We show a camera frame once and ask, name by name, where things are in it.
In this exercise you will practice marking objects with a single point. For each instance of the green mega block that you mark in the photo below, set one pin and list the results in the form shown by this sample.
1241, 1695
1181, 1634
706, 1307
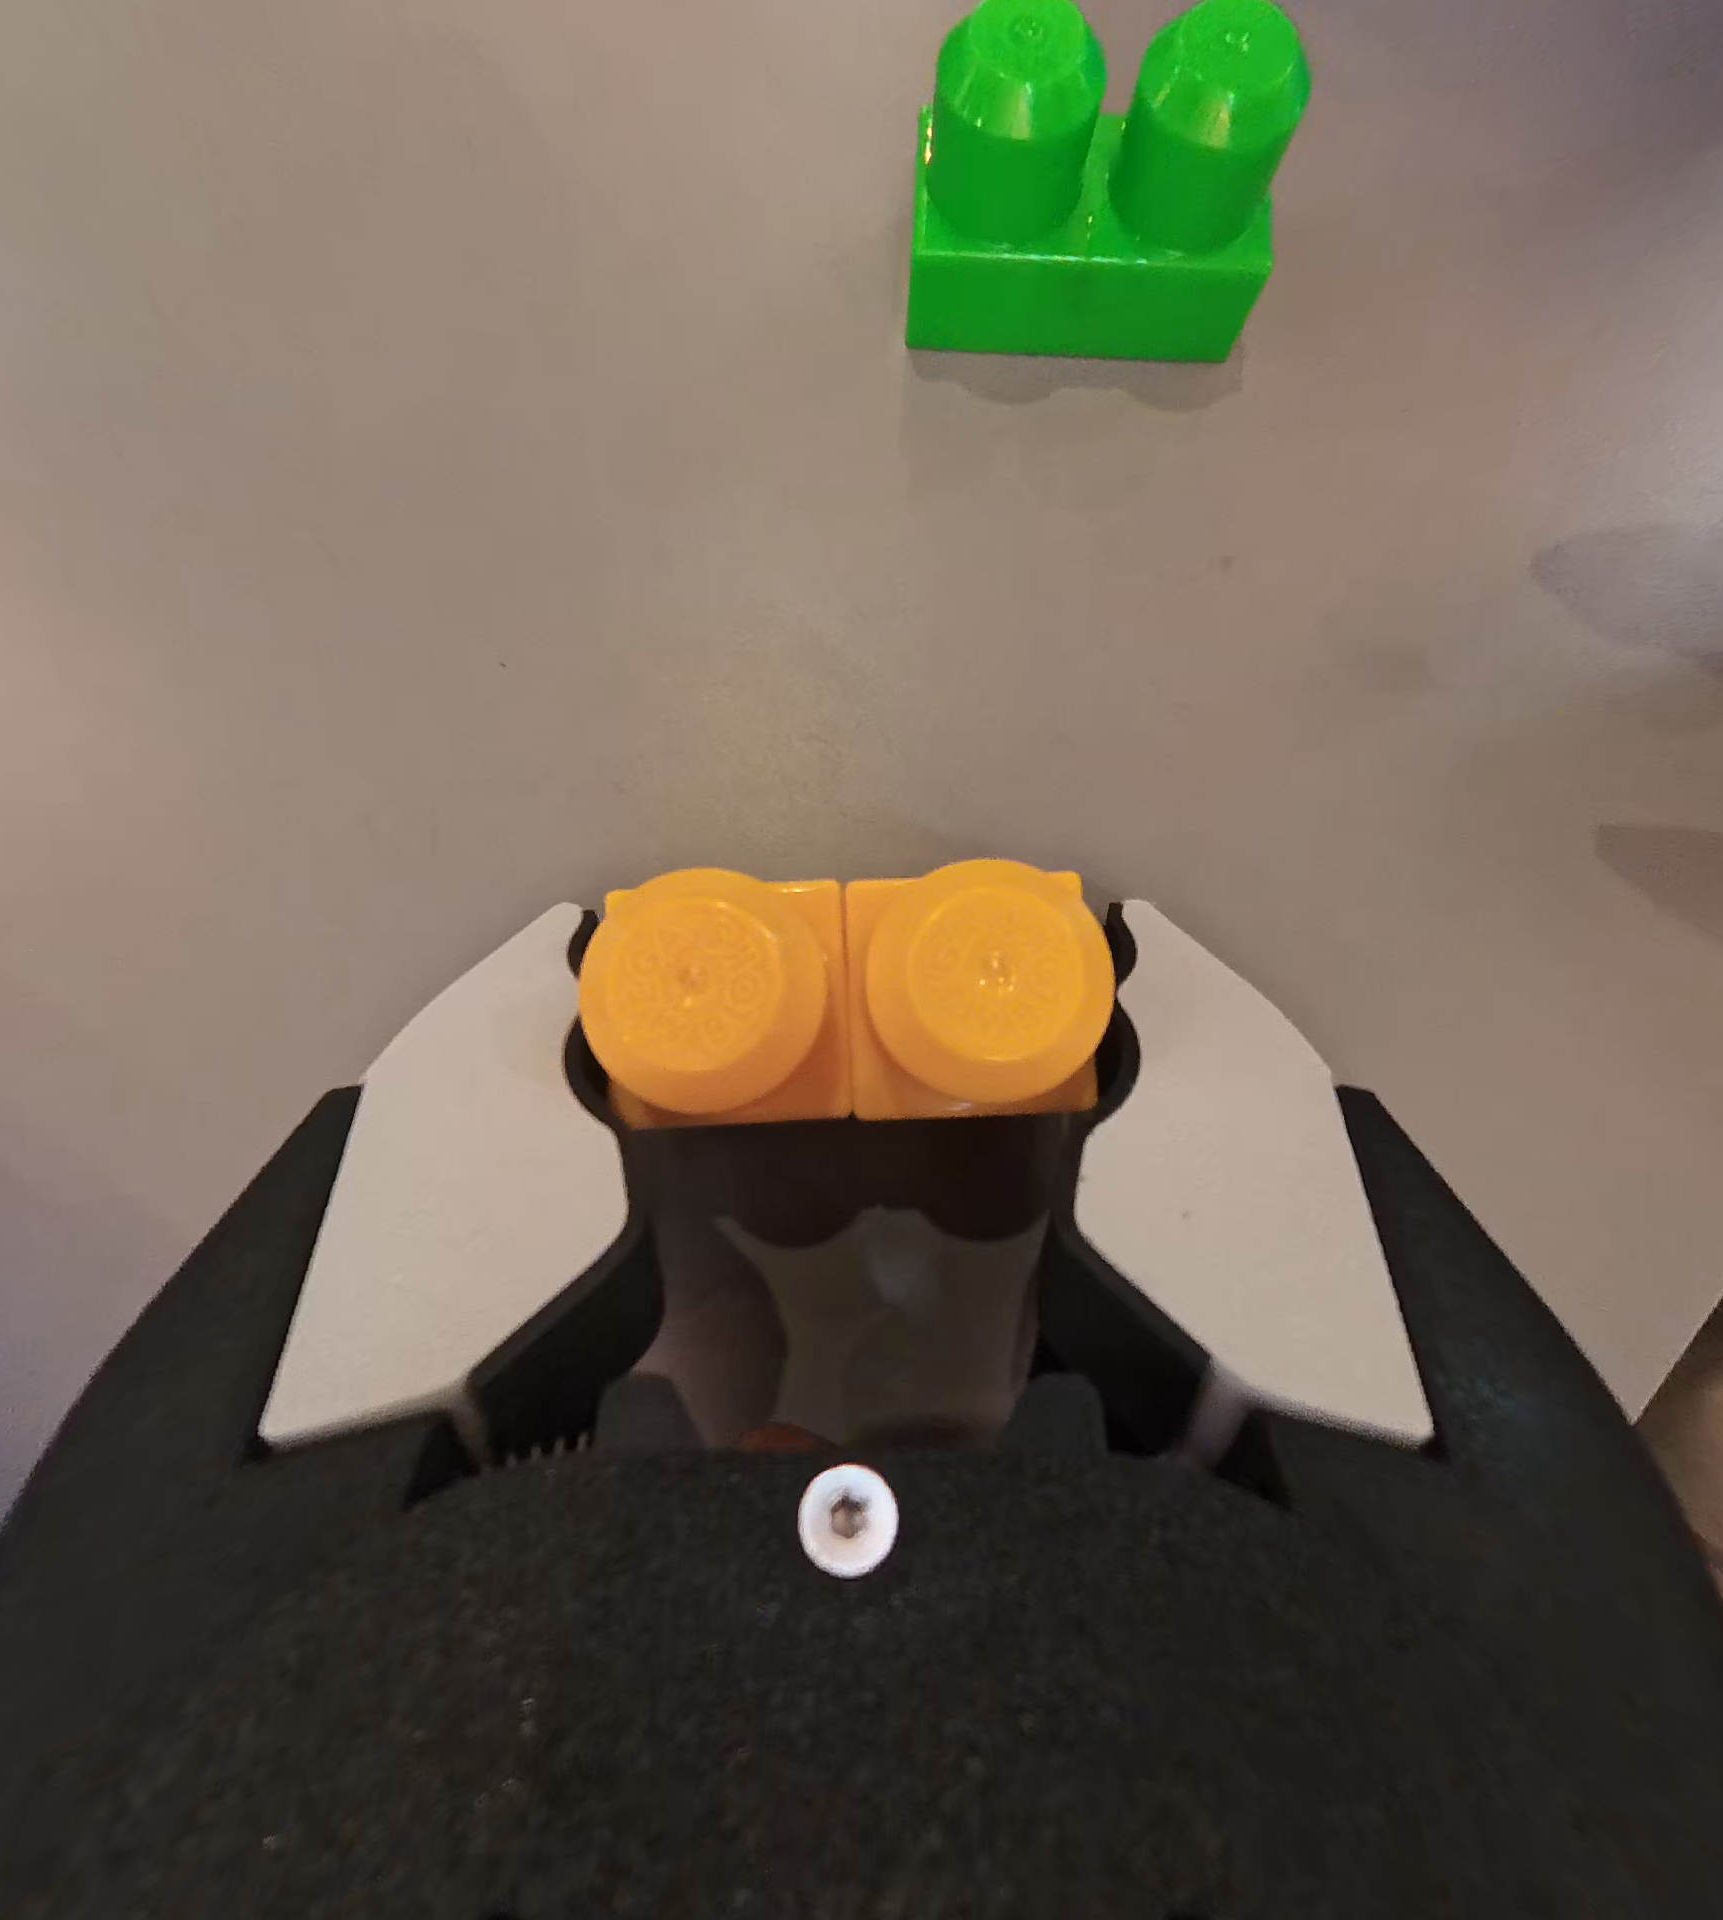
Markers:
1087, 240

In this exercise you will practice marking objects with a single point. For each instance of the orange mega block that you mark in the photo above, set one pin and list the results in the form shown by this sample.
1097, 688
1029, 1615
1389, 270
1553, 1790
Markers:
987, 984
706, 991

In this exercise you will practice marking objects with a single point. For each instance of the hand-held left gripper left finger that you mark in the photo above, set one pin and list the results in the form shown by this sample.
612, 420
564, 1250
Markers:
442, 1231

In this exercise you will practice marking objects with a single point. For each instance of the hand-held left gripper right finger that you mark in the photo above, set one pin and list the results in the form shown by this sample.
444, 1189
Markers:
1267, 1231

